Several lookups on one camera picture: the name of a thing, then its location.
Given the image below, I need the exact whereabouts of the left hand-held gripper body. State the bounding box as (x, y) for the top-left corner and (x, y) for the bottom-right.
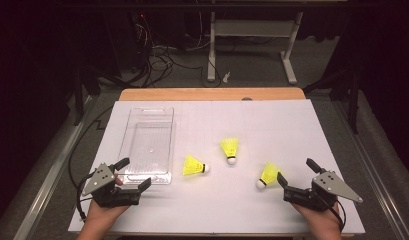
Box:
(81, 162), (142, 209)

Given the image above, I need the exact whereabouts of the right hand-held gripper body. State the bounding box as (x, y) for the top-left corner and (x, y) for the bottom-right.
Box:
(282, 170), (364, 213)

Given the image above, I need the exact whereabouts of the yellow shuttlecock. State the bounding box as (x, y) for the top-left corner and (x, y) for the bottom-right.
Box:
(182, 154), (211, 177)
(219, 137), (240, 166)
(255, 161), (282, 191)

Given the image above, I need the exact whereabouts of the clear plastic tray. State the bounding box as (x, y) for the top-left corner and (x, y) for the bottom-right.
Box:
(117, 106), (176, 186)

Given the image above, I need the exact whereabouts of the person's left hand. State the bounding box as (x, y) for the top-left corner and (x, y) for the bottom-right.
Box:
(85, 175), (131, 228)

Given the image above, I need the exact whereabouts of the person's right hand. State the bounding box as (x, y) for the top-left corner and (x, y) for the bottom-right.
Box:
(290, 200), (342, 233)

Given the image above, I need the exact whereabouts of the white board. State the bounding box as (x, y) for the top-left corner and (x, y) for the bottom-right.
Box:
(67, 99), (366, 235)

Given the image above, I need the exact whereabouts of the dark metal stand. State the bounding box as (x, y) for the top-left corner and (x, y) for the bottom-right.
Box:
(72, 64), (121, 127)
(303, 64), (361, 135)

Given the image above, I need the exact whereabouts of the wooden table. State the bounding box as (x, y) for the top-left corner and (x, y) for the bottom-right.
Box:
(103, 87), (357, 239)

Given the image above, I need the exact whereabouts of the dark equipment rack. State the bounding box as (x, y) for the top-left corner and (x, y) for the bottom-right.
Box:
(103, 9), (153, 73)

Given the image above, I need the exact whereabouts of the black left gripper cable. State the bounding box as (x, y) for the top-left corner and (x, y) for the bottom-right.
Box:
(67, 105), (115, 223)

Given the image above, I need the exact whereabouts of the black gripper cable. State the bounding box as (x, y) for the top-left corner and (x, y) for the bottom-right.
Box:
(323, 194), (347, 233)
(67, 105), (115, 223)

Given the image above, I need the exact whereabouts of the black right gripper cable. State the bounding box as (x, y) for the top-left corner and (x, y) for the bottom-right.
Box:
(323, 194), (347, 233)

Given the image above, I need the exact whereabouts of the grey metal floor rail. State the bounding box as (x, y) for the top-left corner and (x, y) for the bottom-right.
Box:
(11, 94), (95, 240)
(331, 99), (409, 240)

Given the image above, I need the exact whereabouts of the tangle of floor cables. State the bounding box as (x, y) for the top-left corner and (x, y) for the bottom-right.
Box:
(133, 13), (223, 88)

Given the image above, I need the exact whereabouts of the white metal stand frame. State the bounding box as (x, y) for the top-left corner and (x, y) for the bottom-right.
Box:
(206, 11), (299, 85)

